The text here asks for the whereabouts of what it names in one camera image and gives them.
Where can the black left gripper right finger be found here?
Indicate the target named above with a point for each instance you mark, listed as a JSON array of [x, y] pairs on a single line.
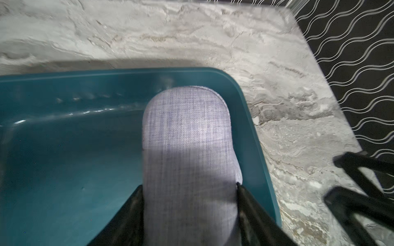
[[256, 226]]

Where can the lavender fabric glasses case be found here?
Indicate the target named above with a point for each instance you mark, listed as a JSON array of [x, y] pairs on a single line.
[[190, 170]]

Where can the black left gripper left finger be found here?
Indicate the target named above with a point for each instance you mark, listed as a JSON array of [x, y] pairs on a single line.
[[127, 227]]

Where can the teal plastic storage tray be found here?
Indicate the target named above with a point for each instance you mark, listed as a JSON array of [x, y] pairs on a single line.
[[71, 148]]

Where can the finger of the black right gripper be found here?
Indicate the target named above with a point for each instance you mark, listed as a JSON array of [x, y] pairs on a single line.
[[352, 162], [344, 204]]

